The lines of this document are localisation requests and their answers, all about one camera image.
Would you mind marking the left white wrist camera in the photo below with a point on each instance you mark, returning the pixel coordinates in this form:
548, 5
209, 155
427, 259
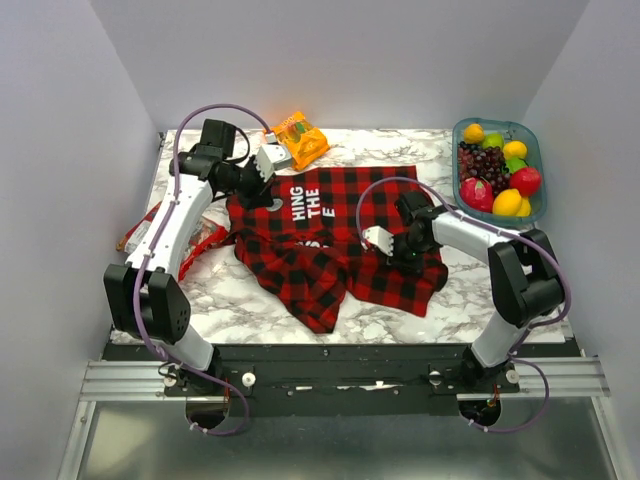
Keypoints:
270, 158

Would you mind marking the yellow toy lemon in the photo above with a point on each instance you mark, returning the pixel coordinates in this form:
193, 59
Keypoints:
511, 203
515, 149

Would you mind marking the orange snack bag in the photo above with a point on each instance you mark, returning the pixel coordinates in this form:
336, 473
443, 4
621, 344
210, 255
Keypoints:
305, 142

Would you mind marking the red toy dragon fruit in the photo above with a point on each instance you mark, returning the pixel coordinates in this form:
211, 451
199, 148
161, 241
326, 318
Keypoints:
477, 194

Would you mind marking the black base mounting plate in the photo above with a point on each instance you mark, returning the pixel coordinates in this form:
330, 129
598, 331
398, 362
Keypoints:
345, 380

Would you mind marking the dark purple toy grapes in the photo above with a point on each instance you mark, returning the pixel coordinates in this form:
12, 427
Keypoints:
475, 161

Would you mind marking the orange yellow toy fruit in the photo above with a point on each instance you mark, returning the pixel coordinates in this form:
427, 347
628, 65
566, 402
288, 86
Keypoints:
474, 134

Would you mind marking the red black plaid shirt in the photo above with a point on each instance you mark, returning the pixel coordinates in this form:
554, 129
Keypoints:
308, 252

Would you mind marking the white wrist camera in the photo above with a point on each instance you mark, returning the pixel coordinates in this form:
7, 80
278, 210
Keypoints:
270, 158
380, 239

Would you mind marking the red snack bag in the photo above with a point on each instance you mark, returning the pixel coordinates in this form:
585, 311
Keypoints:
206, 235

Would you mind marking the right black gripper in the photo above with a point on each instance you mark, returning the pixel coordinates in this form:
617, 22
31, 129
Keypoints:
407, 267

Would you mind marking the teal plastic fruit bin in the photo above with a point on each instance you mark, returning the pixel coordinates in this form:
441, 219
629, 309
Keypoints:
511, 131

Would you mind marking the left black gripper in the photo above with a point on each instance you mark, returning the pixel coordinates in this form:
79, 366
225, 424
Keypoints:
259, 197

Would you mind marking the aluminium rail frame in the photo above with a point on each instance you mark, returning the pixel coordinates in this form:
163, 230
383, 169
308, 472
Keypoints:
540, 438

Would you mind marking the red toy apple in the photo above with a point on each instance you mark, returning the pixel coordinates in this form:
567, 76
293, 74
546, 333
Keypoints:
527, 181

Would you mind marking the green toy fruit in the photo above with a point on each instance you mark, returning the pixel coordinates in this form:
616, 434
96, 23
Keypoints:
493, 140

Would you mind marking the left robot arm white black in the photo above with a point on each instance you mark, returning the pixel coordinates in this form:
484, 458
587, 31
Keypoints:
144, 295

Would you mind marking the front yellow toy lemon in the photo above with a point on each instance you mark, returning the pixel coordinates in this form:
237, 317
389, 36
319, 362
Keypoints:
511, 203

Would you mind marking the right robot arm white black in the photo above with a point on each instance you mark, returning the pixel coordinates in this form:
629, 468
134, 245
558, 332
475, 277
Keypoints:
528, 290

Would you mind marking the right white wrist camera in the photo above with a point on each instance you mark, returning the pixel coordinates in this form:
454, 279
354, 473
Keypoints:
380, 239

